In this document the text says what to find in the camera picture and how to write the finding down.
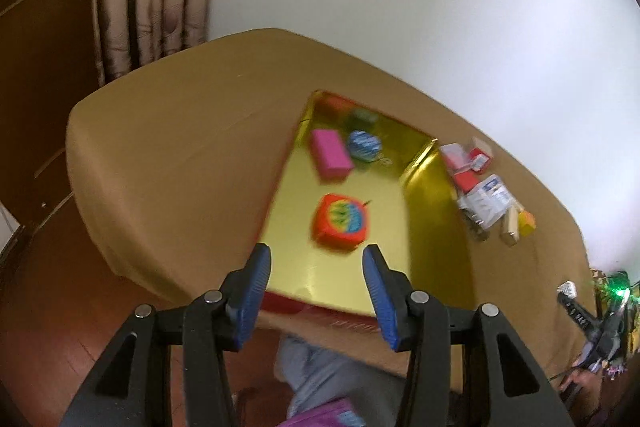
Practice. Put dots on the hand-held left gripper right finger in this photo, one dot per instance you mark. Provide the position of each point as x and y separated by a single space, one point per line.
380 297

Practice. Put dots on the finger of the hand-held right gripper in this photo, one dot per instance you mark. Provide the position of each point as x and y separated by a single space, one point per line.
577 312

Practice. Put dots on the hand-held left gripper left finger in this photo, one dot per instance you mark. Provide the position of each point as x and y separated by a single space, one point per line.
252 292

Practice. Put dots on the gold rectangular tray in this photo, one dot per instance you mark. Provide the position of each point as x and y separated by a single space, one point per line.
290 207

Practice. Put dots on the yellow block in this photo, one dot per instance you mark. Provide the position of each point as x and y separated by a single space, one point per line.
526 223

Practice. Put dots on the wooden block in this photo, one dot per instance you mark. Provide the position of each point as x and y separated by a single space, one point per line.
510 227

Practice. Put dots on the clear plastic box blue label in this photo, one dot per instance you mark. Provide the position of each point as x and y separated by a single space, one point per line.
490 199

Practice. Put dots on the person's right hand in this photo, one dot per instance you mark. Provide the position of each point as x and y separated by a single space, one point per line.
587 387

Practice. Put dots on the colourful patterned cloth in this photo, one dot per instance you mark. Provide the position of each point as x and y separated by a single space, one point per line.
600 279

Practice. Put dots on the orange tin with tree print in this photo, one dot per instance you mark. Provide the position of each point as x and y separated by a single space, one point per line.
340 222

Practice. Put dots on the person's grey trouser leg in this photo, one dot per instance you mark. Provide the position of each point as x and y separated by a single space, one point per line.
330 372

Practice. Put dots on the person's purple garment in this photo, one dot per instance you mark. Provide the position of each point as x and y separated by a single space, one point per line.
330 414

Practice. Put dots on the red block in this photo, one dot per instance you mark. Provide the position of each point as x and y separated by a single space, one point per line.
465 182

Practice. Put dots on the pink block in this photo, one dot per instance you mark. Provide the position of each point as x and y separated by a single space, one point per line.
330 154

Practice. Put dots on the blue round patterned tin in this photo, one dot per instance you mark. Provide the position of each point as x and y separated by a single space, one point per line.
363 146

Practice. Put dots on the small clear box red contents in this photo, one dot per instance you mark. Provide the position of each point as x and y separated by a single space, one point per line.
480 157

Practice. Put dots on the dark green block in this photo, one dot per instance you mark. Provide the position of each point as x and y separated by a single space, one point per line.
362 118

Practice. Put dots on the brown wooden door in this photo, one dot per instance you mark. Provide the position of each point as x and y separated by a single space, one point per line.
45 57

